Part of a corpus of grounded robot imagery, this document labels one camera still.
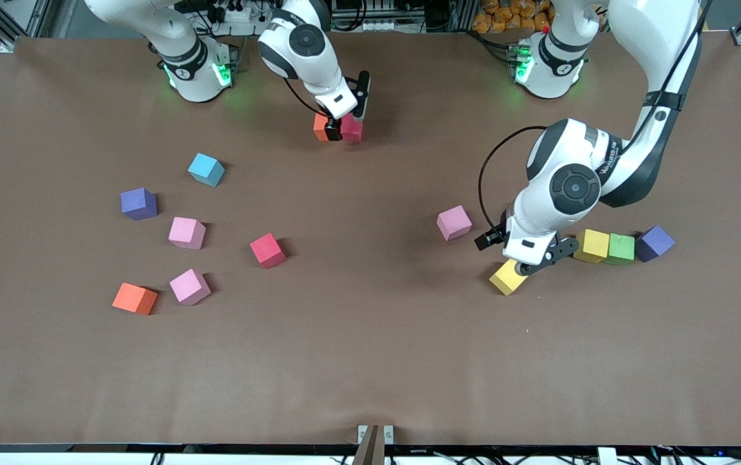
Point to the crimson foam cube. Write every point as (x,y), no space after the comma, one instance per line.
(351,130)
(268,250)

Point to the orange foam cube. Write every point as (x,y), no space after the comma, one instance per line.
(135,299)
(319,126)

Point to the pink foam cube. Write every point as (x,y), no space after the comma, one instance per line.
(189,286)
(186,232)
(454,223)

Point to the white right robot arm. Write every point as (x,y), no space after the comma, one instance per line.
(325,71)

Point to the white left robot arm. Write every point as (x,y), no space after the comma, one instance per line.
(538,213)

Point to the yellow foam cube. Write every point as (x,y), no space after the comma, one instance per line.
(593,246)
(505,280)

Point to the green foam cube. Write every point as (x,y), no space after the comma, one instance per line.
(621,250)

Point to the white power strip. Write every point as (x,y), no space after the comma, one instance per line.
(236,13)
(377,26)

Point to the purple foam cube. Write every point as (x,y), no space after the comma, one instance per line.
(654,243)
(139,204)

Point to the light blue foam cube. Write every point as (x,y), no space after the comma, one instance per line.
(206,169)

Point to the pile of orange objects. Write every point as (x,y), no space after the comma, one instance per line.
(512,16)

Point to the paper table cover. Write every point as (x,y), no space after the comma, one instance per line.
(370,361)

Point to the metal mounting bracket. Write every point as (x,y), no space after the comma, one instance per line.
(375,436)

